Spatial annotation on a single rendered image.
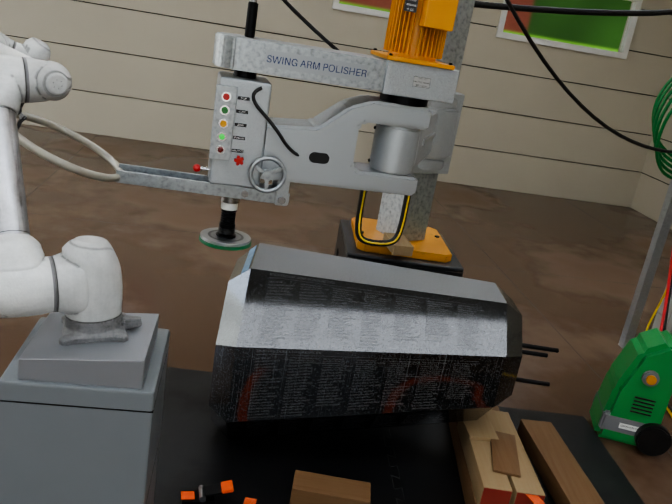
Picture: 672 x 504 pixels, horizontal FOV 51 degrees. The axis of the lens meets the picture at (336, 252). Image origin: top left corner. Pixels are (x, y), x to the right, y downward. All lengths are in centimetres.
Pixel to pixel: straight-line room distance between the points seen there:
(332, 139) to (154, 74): 619
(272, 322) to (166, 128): 640
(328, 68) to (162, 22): 616
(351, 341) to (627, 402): 166
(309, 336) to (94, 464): 101
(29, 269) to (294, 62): 131
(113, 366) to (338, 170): 134
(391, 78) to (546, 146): 699
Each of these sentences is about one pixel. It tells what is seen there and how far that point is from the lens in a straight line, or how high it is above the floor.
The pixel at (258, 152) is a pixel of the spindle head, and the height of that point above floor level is 127.
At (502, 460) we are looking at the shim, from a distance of 308.
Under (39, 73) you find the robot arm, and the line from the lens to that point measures 224.
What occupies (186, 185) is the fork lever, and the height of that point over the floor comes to 109.
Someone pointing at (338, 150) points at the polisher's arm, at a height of 132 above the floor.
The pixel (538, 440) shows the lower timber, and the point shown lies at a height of 11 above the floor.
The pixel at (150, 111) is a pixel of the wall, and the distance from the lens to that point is 898.
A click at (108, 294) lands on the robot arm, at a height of 101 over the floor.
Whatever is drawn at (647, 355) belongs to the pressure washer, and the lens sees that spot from 383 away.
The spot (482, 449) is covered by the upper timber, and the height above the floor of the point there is 22.
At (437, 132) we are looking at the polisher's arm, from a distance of 352.
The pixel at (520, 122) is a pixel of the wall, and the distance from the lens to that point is 954.
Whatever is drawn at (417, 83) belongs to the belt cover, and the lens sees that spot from 289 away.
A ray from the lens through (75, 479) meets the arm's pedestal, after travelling 218.
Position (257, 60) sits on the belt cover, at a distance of 277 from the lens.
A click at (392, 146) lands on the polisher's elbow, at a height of 136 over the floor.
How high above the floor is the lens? 183
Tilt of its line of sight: 18 degrees down
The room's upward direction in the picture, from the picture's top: 10 degrees clockwise
